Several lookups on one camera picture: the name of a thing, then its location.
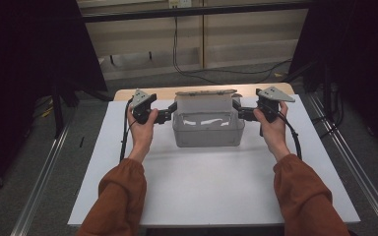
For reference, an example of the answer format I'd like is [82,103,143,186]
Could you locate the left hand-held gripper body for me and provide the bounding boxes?
[131,88,158,125]

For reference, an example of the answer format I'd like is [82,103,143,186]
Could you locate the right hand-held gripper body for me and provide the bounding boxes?
[256,86,296,124]

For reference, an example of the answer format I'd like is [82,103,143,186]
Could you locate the grey plastic storage box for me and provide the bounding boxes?
[172,110,246,148]

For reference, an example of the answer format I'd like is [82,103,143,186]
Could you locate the person's left hand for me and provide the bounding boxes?
[126,107,160,155]

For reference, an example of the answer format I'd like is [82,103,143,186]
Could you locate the person's right hand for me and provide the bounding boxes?
[253,100,291,155]

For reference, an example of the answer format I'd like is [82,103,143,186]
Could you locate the white table mat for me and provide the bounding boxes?
[67,93,361,228]

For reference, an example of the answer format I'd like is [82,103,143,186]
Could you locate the black stand pole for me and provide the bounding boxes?
[50,77,65,140]

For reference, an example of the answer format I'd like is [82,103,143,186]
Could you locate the black curtain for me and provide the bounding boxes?
[0,0,108,202]
[287,0,378,160]

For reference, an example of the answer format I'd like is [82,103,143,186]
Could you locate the black horizontal bar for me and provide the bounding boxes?
[82,1,312,24]

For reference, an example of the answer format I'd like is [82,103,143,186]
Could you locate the left hand-held gripper black cable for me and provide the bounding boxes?
[119,97,136,162]

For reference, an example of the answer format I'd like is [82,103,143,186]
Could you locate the hand-held gripper black cable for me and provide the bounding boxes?
[276,110,303,161]
[119,97,136,162]

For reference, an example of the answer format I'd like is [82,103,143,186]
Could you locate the right hand-held gripper black cable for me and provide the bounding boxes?
[276,110,303,161]

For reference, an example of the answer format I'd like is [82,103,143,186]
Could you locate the long black floor cable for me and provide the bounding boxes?
[171,16,293,85]

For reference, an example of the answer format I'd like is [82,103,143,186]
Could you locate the bundle of black cables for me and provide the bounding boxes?
[310,90,347,140]

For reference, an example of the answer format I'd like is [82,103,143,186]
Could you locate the white wall outlet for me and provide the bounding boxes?
[168,0,193,10]

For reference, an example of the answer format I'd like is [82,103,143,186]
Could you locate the metal floor rail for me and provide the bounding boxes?
[307,92,378,236]
[10,107,77,236]

